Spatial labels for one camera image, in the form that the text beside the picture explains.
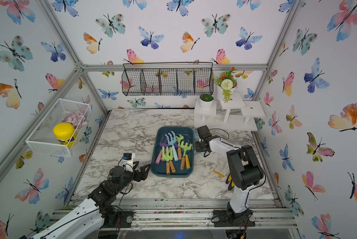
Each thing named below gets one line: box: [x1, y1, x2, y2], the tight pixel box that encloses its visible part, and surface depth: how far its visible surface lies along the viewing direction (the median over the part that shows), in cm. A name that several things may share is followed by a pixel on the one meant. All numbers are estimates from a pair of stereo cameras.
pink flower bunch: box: [61, 111, 88, 129], surface depth 71 cm
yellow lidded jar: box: [52, 121, 78, 149], surface depth 66 cm
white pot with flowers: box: [213, 66, 238, 104], surface depth 87 cm
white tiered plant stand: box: [193, 92, 266, 132], surface depth 111 cm
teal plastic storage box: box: [150, 125, 194, 178], surface depth 93 cm
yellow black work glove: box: [225, 173, 235, 191], surface depth 86 cm
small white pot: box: [199, 94, 215, 110], surface depth 98 cm
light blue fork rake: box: [164, 130, 179, 162], surface depth 103 cm
